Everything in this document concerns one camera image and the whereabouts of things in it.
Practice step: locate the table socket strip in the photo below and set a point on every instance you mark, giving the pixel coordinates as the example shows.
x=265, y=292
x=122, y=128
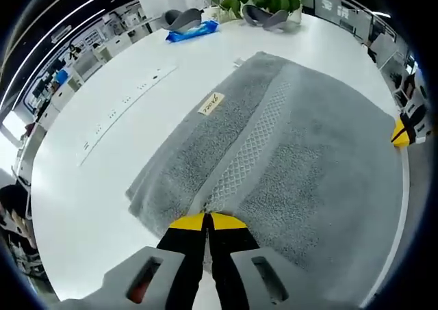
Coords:
x=130, y=115

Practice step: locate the blue bin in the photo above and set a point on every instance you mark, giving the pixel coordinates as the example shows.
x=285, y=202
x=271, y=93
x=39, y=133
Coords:
x=62, y=76

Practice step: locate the blue wipes packet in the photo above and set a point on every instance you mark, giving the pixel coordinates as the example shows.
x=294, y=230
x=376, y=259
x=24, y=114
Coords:
x=191, y=32

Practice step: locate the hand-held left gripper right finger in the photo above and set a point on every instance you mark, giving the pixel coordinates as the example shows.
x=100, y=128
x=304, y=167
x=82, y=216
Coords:
x=229, y=255

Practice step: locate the grey device by plant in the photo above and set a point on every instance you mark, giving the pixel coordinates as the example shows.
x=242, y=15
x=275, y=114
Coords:
x=263, y=17

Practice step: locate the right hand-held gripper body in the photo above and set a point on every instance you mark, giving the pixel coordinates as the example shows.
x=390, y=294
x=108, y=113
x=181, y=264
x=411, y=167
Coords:
x=420, y=98

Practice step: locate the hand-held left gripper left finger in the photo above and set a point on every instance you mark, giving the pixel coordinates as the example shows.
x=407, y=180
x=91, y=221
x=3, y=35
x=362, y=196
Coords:
x=184, y=255

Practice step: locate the grey towel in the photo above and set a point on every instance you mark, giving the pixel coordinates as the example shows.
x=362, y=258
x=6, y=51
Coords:
x=291, y=159

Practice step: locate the white table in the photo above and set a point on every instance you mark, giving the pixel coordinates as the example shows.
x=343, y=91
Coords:
x=102, y=135

